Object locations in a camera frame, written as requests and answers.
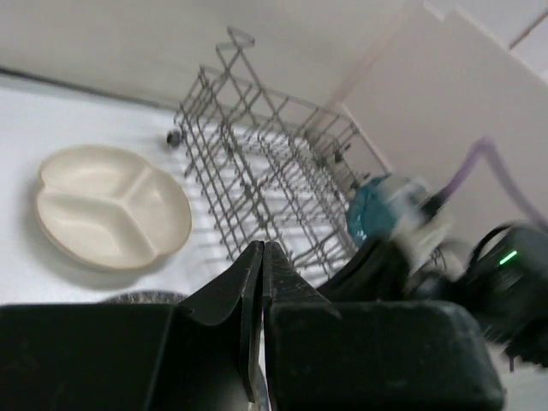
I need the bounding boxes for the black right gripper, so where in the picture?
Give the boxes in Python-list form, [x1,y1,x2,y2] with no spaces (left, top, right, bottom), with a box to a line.
[325,223,547,364]

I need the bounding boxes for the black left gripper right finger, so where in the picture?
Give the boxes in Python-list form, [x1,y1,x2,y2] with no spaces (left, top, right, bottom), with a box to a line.
[263,241,505,410]

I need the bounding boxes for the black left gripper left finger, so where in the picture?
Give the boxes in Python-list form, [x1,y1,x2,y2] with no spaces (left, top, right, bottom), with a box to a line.
[1,241,262,410]

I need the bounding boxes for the speckled brown round plate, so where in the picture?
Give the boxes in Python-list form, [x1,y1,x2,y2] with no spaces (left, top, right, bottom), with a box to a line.
[103,290,187,305]

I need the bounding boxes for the teal scalloped plate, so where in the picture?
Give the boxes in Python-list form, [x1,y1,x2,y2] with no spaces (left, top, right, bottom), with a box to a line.
[346,174,396,247]

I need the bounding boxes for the cream divided plate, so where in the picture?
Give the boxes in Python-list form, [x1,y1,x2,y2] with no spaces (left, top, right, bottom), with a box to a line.
[34,145,193,271]

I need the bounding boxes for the grey wire dish rack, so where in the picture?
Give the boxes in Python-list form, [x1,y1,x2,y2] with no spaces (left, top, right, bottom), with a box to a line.
[166,27,389,283]

